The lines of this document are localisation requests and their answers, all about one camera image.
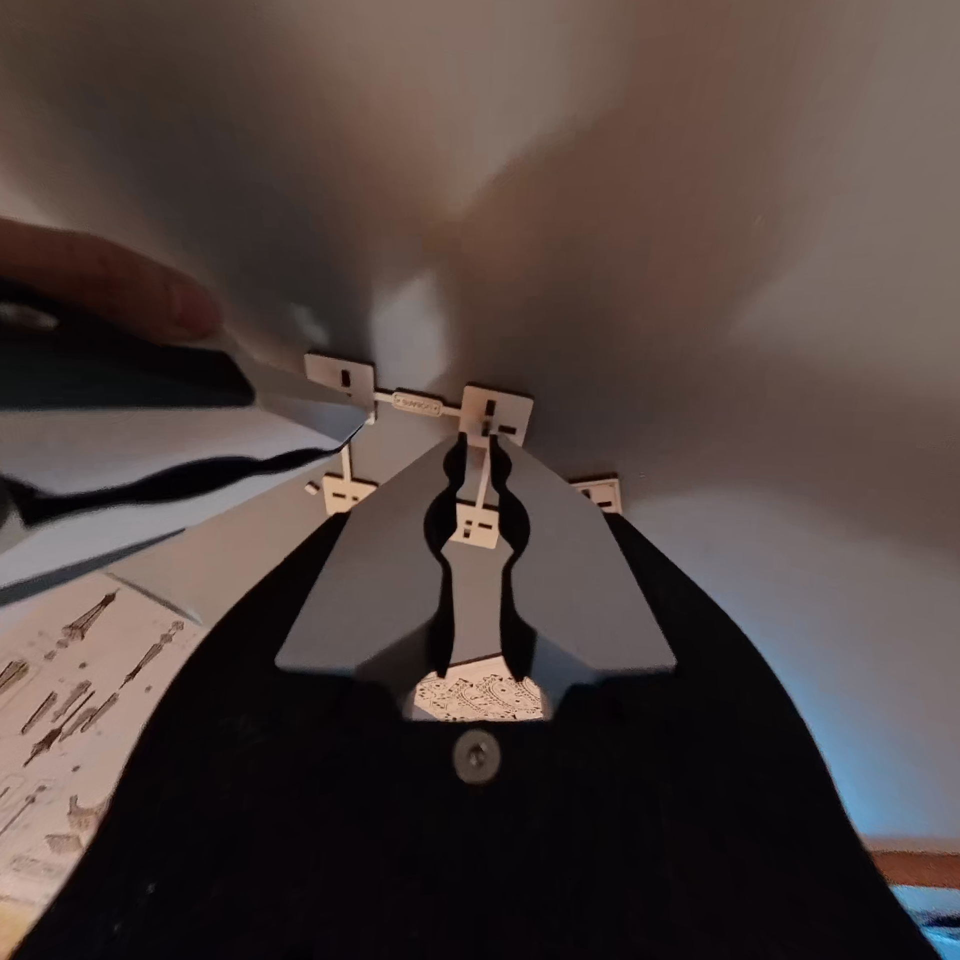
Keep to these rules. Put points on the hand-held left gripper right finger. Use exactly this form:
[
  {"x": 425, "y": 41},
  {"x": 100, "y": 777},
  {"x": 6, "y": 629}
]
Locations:
[{"x": 592, "y": 600}]

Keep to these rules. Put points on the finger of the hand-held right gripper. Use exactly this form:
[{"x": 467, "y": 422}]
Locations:
[
  {"x": 112, "y": 525},
  {"x": 225, "y": 435}
]

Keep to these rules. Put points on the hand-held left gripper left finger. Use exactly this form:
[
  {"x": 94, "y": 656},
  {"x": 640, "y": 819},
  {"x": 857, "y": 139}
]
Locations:
[{"x": 360, "y": 600}]

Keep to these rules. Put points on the wooden linked squares piece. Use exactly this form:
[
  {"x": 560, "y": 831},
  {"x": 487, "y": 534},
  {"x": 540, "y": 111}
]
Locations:
[{"x": 495, "y": 401}]

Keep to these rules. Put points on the person's right hand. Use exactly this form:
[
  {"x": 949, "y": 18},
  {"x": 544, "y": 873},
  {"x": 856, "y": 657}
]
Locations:
[{"x": 112, "y": 277}]

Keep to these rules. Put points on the bordered wooden square tile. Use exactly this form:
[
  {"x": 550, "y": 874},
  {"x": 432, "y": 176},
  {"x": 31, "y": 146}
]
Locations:
[{"x": 600, "y": 491}]

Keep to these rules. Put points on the engraved wooden rectangular plate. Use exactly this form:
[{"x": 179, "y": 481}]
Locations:
[{"x": 480, "y": 694}]

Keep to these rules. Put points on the paper instruction sheet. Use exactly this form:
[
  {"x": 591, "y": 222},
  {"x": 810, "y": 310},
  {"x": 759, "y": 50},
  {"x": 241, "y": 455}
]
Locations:
[{"x": 75, "y": 712}]

